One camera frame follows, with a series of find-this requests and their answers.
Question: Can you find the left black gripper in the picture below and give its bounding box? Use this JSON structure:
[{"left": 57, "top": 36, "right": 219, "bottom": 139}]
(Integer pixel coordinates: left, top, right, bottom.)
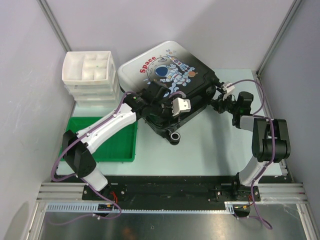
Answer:
[{"left": 150, "top": 95, "right": 181, "bottom": 130}]

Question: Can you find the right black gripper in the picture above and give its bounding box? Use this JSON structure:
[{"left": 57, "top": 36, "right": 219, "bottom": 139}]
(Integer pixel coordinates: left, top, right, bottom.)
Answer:
[{"left": 212, "top": 91, "right": 241, "bottom": 115}]

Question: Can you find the space astronaut hardshell suitcase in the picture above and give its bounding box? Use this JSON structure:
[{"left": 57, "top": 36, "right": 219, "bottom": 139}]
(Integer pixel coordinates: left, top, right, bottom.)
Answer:
[{"left": 117, "top": 40, "right": 223, "bottom": 145}]

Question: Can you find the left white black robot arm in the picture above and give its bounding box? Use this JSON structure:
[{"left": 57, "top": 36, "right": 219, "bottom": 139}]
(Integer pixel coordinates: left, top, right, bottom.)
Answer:
[{"left": 61, "top": 81, "right": 186, "bottom": 200}]

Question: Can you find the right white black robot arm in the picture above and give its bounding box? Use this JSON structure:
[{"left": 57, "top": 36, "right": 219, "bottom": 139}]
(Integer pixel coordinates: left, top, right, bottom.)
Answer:
[{"left": 210, "top": 91, "right": 291, "bottom": 201}]

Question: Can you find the white stacked drawer organizer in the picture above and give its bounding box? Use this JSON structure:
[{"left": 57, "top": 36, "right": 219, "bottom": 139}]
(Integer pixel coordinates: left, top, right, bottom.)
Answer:
[{"left": 61, "top": 51, "right": 121, "bottom": 108}]

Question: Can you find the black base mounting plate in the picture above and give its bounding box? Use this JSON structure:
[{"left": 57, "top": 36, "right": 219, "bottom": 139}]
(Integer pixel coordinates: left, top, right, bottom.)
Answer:
[{"left": 51, "top": 174, "right": 262, "bottom": 211}]

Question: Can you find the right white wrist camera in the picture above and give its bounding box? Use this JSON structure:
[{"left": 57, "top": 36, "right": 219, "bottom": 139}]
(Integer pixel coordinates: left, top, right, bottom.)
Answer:
[{"left": 221, "top": 82, "right": 235, "bottom": 98}]

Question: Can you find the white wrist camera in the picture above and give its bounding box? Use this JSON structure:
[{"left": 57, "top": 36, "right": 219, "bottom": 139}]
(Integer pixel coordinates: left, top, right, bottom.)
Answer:
[
  {"left": 172, "top": 97, "right": 192, "bottom": 117},
  {"left": 221, "top": 82, "right": 235, "bottom": 98}
]

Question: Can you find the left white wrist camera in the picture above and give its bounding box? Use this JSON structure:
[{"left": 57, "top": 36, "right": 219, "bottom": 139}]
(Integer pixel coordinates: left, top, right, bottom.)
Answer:
[{"left": 172, "top": 97, "right": 192, "bottom": 117}]

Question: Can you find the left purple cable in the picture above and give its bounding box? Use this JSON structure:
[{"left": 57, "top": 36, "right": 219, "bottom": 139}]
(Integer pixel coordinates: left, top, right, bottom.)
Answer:
[{"left": 46, "top": 90, "right": 187, "bottom": 226}]

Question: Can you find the purple cable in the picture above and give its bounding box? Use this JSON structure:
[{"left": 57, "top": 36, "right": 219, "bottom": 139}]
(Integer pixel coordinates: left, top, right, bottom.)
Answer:
[
  {"left": 46, "top": 90, "right": 187, "bottom": 226},
  {"left": 224, "top": 78, "right": 278, "bottom": 231}
]

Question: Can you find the aluminium frame rail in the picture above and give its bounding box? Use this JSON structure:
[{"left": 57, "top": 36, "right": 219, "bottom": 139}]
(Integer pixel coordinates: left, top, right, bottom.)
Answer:
[{"left": 36, "top": 182, "right": 308, "bottom": 204}]

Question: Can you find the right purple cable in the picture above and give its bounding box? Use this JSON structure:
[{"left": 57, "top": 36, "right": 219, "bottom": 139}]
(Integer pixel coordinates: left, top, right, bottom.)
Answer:
[{"left": 224, "top": 78, "right": 278, "bottom": 231}]

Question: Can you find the grey slotted cable duct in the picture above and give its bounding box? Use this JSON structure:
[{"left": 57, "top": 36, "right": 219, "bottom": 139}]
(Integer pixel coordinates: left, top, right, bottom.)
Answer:
[{"left": 46, "top": 202, "right": 235, "bottom": 215}]

